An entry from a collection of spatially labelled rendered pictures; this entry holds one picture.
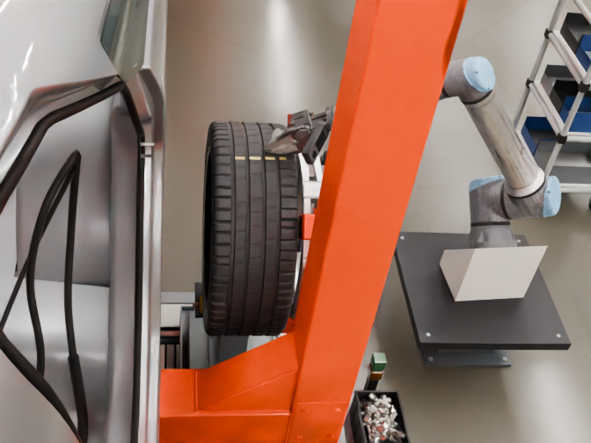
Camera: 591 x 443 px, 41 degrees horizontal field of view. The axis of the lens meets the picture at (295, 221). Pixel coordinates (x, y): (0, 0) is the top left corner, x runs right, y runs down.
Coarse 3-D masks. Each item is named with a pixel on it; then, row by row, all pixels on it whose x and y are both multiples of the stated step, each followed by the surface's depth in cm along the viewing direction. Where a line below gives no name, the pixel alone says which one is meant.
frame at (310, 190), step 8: (296, 160) 237; (296, 168) 264; (304, 168) 230; (312, 168) 235; (320, 168) 231; (296, 176) 265; (304, 176) 227; (320, 176) 228; (304, 184) 225; (312, 184) 225; (320, 184) 225; (304, 192) 223; (312, 192) 224; (304, 200) 223; (312, 200) 225; (304, 208) 223; (304, 240) 223; (304, 248) 223; (304, 256) 223; (304, 264) 223; (296, 272) 268; (296, 280) 266; (296, 288) 232; (296, 296) 232; (296, 304) 233
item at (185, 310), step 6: (180, 306) 310; (186, 306) 311; (192, 306) 311; (180, 312) 308; (186, 312) 311; (180, 318) 306; (186, 318) 309; (180, 324) 304; (186, 324) 307; (180, 330) 301; (186, 330) 304; (180, 336) 300; (186, 336) 303; (270, 336) 308; (180, 342) 297; (186, 342) 300; (180, 348) 295; (186, 348) 298; (180, 354) 293; (186, 354) 296; (180, 360) 291; (186, 360) 294; (180, 366) 290; (186, 366) 293
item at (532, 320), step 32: (416, 256) 328; (416, 288) 315; (448, 288) 317; (544, 288) 324; (416, 320) 302; (448, 320) 304; (480, 320) 306; (512, 320) 309; (544, 320) 311; (448, 352) 329; (480, 352) 332
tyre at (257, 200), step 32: (224, 128) 231; (256, 128) 233; (224, 160) 219; (256, 160) 221; (288, 160) 223; (224, 192) 215; (256, 192) 216; (288, 192) 218; (224, 224) 214; (256, 224) 215; (288, 224) 216; (224, 256) 215; (256, 256) 216; (288, 256) 217; (224, 288) 218; (256, 288) 219; (288, 288) 221; (224, 320) 226; (256, 320) 229
